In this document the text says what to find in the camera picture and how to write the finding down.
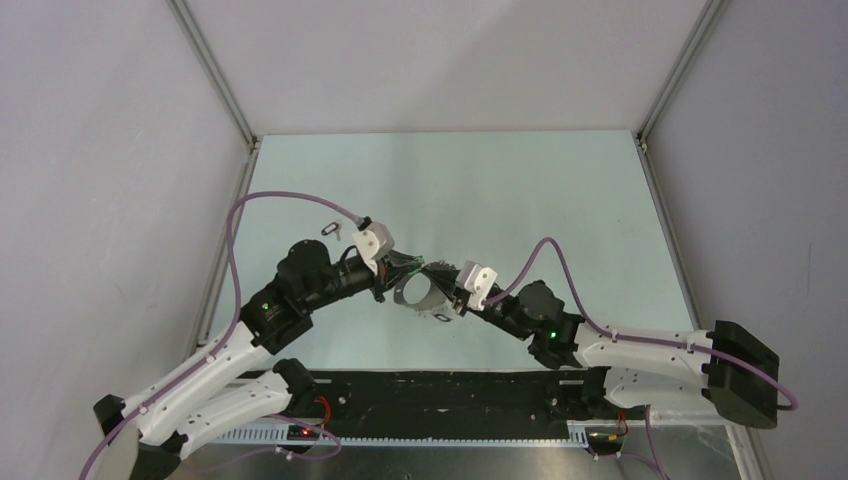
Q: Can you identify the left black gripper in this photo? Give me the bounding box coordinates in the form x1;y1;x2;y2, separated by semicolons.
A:
303;248;420;311

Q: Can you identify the grey slotted cable duct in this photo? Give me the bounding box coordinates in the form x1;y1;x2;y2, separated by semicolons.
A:
208;422;588;448

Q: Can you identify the aluminium frame post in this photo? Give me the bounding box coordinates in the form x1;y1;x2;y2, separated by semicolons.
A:
166;0;258;152
635;0;730;152

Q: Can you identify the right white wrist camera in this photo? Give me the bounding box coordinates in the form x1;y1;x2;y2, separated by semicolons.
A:
457;261;498;311

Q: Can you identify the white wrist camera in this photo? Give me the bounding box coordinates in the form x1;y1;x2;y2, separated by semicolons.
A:
457;261;498;311
352;221;395;275

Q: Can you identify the green capped key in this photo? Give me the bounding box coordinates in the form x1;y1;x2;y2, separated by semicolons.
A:
406;256;424;274

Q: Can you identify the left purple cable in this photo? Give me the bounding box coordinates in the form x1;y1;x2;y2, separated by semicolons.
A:
78;191;372;480

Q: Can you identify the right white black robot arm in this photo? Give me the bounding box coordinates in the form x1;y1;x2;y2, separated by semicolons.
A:
422;264;780;429

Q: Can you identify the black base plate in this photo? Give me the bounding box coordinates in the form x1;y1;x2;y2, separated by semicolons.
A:
273;368;645;440

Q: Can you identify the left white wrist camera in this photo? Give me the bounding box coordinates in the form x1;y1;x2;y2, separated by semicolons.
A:
352;221;395;275

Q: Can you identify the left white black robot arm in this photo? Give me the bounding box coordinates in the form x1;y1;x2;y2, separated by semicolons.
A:
93;234;423;479

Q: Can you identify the black tagged key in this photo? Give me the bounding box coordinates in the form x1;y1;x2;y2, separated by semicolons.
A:
320;221;343;241

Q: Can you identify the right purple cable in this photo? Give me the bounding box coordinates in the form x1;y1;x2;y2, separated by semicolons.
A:
483;237;800;480

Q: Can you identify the left aluminium frame post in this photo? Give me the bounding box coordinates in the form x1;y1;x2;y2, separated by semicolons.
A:
166;0;258;152

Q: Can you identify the right aluminium frame post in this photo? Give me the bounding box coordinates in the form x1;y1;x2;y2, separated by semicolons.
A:
635;0;730;152

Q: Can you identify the purple cable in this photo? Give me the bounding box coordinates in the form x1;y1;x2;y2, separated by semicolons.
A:
483;237;800;480
78;191;372;480

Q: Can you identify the grey toothed keyring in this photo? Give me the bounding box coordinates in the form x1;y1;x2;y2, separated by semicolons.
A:
393;270;450;316

